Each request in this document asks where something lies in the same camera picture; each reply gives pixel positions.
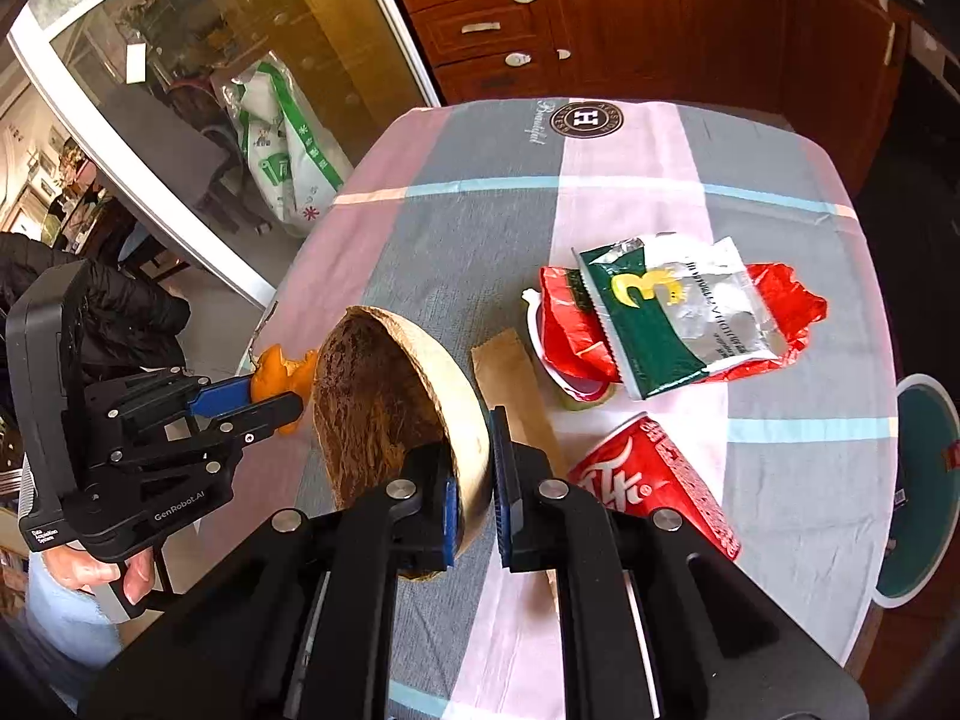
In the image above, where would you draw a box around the brown cardboard piece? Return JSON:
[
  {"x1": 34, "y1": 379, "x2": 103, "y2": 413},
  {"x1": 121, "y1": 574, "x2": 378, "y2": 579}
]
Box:
[{"x1": 470, "y1": 328, "x2": 569, "y2": 466}]

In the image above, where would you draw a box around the black padded jacket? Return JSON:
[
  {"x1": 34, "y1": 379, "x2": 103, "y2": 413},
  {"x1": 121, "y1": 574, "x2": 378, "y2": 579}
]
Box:
[{"x1": 0, "y1": 232, "x2": 192, "y2": 391}]

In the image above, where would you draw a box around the green white plastic bag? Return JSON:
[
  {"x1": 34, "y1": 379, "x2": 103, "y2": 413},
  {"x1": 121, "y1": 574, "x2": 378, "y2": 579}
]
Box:
[{"x1": 217, "y1": 60, "x2": 355, "y2": 237}]

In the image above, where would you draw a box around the red plastic bag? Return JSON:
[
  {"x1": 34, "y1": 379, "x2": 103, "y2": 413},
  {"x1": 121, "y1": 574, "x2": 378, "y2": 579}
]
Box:
[{"x1": 538, "y1": 261, "x2": 828, "y2": 391}]

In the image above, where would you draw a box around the person's left hand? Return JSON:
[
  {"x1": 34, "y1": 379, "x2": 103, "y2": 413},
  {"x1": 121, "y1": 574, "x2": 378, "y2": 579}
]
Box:
[{"x1": 41, "y1": 544, "x2": 157, "y2": 607}]

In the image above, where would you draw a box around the person's left forearm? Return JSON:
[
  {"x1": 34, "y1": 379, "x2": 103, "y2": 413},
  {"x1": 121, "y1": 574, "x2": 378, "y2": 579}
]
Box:
[{"x1": 19, "y1": 562, "x2": 128, "y2": 698}]

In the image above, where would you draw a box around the grey trash bin teal liner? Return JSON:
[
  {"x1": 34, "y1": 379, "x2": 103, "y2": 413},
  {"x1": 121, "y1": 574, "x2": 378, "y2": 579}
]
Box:
[{"x1": 874, "y1": 373, "x2": 960, "y2": 610}]

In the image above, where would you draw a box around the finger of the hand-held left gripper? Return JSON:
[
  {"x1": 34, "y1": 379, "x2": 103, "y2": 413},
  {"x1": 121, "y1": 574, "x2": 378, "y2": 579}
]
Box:
[
  {"x1": 112, "y1": 394, "x2": 305, "y2": 466},
  {"x1": 84, "y1": 369, "x2": 254, "y2": 428}
]

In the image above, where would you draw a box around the built-in black oven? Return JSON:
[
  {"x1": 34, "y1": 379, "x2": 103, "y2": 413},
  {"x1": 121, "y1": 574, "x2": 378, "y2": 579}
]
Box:
[{"x1": 862, "y1": 22, "x2": 960, "y2": 241}]

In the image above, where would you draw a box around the orange peel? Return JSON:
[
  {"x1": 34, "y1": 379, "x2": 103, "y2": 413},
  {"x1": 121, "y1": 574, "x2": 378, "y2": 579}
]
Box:
[{"x1": 251, "y1": 343, "x2": 320, "y2": 440}]

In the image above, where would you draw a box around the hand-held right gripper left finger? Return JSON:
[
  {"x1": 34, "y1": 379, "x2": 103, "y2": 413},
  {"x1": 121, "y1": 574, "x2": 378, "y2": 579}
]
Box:
[{"x1": 82, "y1": 441, "x2": 460, "y2": 720}]

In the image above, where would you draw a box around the sliding glass door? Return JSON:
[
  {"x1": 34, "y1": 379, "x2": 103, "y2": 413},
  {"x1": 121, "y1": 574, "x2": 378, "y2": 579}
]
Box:
[{"x1": 7, "y1": 0, "x2": 443, "y2": 308}]

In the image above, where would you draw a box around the brown coconut shell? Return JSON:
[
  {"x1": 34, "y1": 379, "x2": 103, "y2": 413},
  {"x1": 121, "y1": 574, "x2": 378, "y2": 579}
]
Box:
[{"x1": 311, "y1": 305, "x2": 494, "y2": 582}]

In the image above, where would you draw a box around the white rimmed paper bowl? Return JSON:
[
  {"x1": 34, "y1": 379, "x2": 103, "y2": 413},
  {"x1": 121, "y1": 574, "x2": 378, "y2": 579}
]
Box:
[{"x1": 523, "y1": 286, "x2": 620, "y2": 412}]

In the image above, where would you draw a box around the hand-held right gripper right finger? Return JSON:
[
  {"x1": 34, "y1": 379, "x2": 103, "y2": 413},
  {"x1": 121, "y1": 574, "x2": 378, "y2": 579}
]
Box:
[{"x1": 489, "y1": 405, "x2": 871, "y2": 720}]

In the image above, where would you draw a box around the red drink can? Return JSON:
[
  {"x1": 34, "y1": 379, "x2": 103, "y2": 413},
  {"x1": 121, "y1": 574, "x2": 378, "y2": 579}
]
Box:
[{"x1": 566, "y1": 411, "x2": 743, "y2": 563}]

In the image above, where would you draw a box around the green silver snack packet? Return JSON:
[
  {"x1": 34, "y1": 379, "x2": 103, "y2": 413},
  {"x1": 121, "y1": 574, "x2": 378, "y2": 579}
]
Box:
[{"x1": 574, "y1": 234, "x2": 792, "y2": 401}]

